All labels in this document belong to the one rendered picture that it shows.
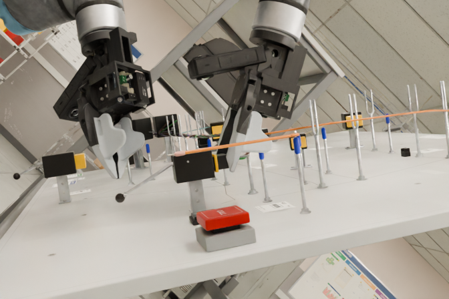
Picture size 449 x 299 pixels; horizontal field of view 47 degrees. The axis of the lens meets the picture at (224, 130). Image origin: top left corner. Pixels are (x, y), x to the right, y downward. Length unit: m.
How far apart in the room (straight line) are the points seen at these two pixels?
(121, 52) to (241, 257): 0.36
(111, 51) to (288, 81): 0.26
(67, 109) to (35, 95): 7.67
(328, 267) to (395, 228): 8.19
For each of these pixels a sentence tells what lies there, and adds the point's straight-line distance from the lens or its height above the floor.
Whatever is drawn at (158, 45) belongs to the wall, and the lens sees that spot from 8.48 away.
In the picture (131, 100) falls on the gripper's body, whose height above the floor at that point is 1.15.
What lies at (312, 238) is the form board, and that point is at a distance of 0.56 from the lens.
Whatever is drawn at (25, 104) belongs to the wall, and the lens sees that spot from 8.51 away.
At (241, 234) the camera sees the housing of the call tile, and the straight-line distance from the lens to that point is 0.56.
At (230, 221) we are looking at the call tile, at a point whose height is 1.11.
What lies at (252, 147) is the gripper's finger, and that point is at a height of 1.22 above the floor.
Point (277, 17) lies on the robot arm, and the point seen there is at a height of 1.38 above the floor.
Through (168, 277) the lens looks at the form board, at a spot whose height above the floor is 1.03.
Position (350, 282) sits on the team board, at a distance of 8.96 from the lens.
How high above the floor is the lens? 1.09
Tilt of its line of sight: 10 degrees up
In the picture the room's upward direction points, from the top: 44 degrees clockwise
